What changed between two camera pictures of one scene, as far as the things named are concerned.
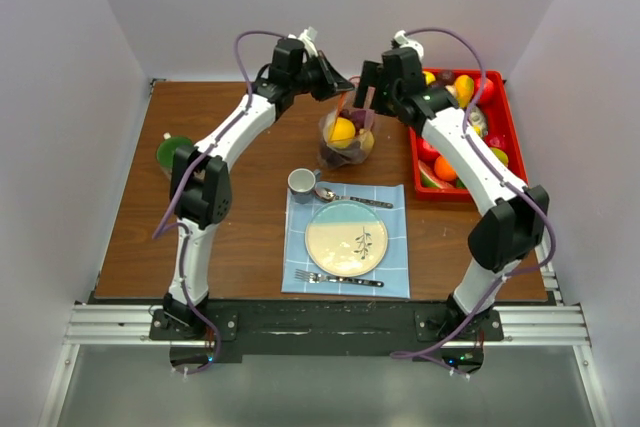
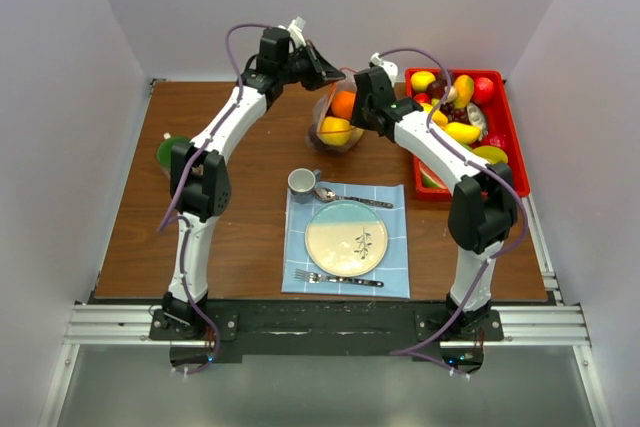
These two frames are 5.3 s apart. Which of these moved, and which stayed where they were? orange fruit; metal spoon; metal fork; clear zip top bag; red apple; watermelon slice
Moved: orange fruit; clear zip top bag
Stayed: red apple; metal fork; metal spoon; watermelon slice
